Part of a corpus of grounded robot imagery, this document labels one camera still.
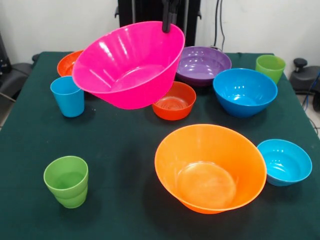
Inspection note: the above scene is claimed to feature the dark green table cloth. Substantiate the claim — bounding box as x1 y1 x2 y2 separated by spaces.
0 51 320 240

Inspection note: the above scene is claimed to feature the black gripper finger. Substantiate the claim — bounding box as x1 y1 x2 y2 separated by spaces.
170 0 179 25
161 0 172 34

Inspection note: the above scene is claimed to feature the large red bowl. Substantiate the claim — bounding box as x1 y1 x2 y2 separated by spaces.
56 49 85 77

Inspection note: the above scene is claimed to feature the green cup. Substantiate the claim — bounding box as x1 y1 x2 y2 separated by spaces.
43 155 89 209
255 54 286 85

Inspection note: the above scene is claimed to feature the large pink bowl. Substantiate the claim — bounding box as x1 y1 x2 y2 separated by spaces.
71 21 186 110

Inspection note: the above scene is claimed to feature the small light blue bowl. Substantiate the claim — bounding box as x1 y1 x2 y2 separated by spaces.
256 138 313 187

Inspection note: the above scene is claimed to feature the small red bowl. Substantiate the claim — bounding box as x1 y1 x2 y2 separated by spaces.
151 81 197 121

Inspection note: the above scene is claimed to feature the purple bowl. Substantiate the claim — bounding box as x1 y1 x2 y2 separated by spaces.
176 45 233 87

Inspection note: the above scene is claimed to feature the medium blue bowl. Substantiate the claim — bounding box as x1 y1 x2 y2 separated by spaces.
212 68 279 118

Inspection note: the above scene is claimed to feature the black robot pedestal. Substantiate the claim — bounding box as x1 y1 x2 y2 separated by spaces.
114 0 202 53

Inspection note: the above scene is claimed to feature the large orange bowl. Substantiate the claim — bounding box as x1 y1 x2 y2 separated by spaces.
154 123 268 215

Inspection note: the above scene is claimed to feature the black office chair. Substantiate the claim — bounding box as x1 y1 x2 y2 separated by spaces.
0 32 41 101

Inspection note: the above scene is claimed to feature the blue cup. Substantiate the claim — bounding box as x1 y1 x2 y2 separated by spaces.
50 76 85 118

